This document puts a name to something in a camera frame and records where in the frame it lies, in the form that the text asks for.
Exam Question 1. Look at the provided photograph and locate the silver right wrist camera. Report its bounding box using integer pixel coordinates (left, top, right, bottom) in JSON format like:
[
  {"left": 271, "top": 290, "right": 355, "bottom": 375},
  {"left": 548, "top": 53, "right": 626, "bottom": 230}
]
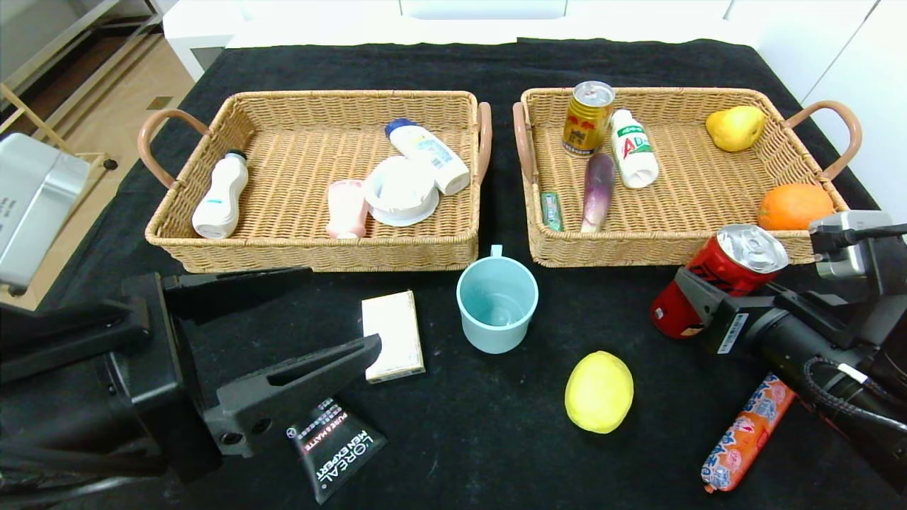
[{"left": 810, "top": 210, "right": 895, "bottom": 278}]

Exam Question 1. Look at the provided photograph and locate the red drink can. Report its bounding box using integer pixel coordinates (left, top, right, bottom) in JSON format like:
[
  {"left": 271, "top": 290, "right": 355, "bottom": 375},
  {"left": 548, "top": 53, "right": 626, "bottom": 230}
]
[{"left": 650, "top": 224, "right": 789, "bottom": 339}]

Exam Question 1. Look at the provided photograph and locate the gold drink can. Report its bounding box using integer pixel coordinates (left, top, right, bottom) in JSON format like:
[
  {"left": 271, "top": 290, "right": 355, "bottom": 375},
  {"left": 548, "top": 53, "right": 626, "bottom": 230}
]
[{"left": 563, "top": 81, "right": 616, "bottom": 157}]

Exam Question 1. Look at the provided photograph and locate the orange fruit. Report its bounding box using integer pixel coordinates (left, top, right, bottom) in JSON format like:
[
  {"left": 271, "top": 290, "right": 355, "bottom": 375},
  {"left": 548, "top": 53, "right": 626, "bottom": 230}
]
[{"left": 757, "top": 183, "right": 835, "bottom": 232}]

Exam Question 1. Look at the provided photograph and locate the white bottle blue cap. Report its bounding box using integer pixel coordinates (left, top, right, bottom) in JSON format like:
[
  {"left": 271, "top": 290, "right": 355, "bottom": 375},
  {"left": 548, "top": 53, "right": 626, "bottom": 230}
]
[{"left": 385, "top": 118, "right": 471, "bottom": 196}]

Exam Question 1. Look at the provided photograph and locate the small pink bottle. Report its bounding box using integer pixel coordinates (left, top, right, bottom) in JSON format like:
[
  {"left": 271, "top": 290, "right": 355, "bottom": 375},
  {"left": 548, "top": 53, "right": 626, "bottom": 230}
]
[{"left": 326, "top": 179, "right": 369, "bottom": 240}]

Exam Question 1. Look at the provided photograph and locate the wicker basket with food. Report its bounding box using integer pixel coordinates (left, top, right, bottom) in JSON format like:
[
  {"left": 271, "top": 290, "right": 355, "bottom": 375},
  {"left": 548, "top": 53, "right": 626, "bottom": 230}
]
[{"left": 513, "top": 86, "right": 863, "bottom": 268}]

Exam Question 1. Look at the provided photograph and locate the orange sausage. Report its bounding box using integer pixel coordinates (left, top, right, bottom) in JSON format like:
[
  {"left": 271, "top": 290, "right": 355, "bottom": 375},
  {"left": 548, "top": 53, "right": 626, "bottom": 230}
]
[{"left": 701, "top": 373, "right": 798, "bottom": 494}]

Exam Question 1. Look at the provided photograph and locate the cream white soap box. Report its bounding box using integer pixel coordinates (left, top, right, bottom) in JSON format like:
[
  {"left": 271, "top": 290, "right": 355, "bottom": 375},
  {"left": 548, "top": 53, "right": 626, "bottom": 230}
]
[{"left": 361, "top": 290, "right": 427, "bottom": 385}]

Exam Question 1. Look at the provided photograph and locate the yellow lemon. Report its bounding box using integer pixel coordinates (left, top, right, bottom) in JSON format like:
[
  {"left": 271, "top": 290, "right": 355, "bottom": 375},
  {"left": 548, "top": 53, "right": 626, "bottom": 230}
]
[{"left": 565, "top": 351, "right": 635, "bottom": 434}]

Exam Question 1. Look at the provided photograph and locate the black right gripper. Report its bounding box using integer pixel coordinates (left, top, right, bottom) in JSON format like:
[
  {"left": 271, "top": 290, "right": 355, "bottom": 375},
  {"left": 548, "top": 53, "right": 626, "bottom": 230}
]
[{"left": 674, "top": 266, "right": 835, "bottom": 390}]

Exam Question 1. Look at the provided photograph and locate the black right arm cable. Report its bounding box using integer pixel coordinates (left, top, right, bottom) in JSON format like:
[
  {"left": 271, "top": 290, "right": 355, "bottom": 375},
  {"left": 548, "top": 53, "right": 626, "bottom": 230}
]
[{"left": 804, "top": 358, "right": 907, "bottom": 426}]

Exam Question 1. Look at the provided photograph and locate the white bottle black cap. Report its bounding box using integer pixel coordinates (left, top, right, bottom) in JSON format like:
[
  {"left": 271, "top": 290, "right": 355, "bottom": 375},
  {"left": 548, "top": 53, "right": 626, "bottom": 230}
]
[{"left": 192, "top": 149, "right": 250, "bottom": 239}]

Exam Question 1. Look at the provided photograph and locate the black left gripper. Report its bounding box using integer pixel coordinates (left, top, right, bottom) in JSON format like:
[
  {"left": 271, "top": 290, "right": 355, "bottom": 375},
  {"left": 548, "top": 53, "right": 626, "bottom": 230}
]
[{"left": 93, "top": 267, "right": 383, "bottom": 485}]

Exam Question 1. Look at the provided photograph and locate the white bottle green label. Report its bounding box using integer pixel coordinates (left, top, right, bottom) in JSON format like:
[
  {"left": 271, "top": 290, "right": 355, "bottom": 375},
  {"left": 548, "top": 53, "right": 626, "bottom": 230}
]
[{"left": 610, "top": 108, "right": 660, "bottom": 189}]

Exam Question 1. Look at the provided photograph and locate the grey metal shelf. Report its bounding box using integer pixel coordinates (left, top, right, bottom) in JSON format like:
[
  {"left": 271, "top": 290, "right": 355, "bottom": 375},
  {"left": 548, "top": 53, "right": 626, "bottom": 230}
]
[{"left": 0, "top": 0, "right": 165, "bottom": 93}]

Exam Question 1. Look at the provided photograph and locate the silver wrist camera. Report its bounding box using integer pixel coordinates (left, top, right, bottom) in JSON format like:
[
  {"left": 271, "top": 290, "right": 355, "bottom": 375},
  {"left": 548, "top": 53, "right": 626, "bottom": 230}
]
[
  {"left": 810, "top": 210, "right": 895, "bottom": 278},
  {"left": 0, "top": 133, "right": 91, "bottom": 291}
]

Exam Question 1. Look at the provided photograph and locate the cream wooden rolling rack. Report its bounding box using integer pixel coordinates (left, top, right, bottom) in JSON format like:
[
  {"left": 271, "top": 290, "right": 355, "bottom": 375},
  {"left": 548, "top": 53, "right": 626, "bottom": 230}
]
[{"left": 0, "top": 81, "right": 120, "bottom": 298}]

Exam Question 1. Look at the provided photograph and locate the black table cloth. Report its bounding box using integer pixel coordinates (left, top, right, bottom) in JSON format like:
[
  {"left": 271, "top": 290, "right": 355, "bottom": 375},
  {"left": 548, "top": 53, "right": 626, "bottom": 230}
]
[{"left": 0, "top": 37, "right": 907, "bottom": 510}]

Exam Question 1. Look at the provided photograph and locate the green gum pack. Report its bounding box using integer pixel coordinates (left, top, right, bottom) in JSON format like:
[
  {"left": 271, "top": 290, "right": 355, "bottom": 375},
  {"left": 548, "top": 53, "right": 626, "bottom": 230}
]
[{"left": 540, "top": 191, "right": 565, "bottom": 233}]

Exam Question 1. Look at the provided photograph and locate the light blue plastic mug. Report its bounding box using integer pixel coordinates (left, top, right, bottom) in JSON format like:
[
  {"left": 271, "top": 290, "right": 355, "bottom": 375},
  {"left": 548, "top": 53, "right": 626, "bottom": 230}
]
[{"left": 457, "top": 245, "right": 539, "bottom": 355}]

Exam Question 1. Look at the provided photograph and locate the black face wash tube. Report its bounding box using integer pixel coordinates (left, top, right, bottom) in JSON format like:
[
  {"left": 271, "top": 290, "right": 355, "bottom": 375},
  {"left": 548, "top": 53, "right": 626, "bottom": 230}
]
[{"left": 287, "top": 397, "right": 388, "bottom": 504}]

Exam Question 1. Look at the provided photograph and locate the wicker basket with toiletries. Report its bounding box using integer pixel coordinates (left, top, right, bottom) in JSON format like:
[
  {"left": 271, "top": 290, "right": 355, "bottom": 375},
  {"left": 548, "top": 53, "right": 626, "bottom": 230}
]
[{"left": 137, "top": 89, "right": 493, "bottom": 274}]

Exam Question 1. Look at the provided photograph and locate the yellow pear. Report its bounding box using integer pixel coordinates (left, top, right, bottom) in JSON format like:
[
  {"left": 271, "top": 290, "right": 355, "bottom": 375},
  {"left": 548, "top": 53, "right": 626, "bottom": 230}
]
[{"left": 705, "top": 106, "right": 767, "bottom": 153}]

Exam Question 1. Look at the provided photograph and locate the white round container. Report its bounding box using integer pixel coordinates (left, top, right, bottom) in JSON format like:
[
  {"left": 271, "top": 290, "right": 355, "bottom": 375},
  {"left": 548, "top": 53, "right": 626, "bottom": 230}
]
[{"left": 363, "top": 155, "right": 441, "bottom": 227}]

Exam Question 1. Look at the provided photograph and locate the purple vegetable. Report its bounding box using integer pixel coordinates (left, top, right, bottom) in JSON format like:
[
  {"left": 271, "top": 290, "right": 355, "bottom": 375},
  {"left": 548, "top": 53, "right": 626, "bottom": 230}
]
[{"left": 581, "top": 152, "right": 616, "bottom": 234}]

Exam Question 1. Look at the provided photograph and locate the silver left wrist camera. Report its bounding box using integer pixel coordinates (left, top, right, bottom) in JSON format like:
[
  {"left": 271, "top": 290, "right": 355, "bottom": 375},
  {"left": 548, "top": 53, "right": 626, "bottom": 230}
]
[{"left": 0, "top": 133, "right": 91, "bottom": 291}]

